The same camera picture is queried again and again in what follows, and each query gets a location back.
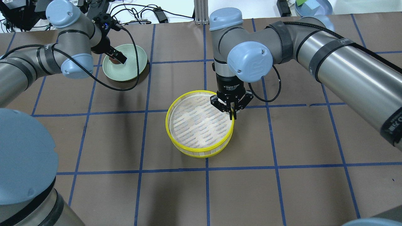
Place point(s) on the bowl with green blue blocks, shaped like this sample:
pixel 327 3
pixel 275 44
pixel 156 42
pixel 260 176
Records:
pixel 308 8

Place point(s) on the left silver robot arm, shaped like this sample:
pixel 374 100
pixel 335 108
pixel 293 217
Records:
pixel 29 162

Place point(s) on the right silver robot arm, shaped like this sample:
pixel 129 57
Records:
pixel 365 81

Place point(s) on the yellow steamer layer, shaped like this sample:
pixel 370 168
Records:
pixel 195 127

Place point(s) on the brown steamed bun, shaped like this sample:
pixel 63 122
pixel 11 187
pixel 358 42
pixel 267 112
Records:
pixel 114 60

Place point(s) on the black power adapter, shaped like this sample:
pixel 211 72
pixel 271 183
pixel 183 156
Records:
pixel 160 15

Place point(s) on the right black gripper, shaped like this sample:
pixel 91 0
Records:
pixel 231 86

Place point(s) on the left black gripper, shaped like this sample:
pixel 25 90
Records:
pixel 102 45

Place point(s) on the aluminium frame post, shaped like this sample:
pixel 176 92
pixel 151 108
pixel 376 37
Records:
pixel 201 12

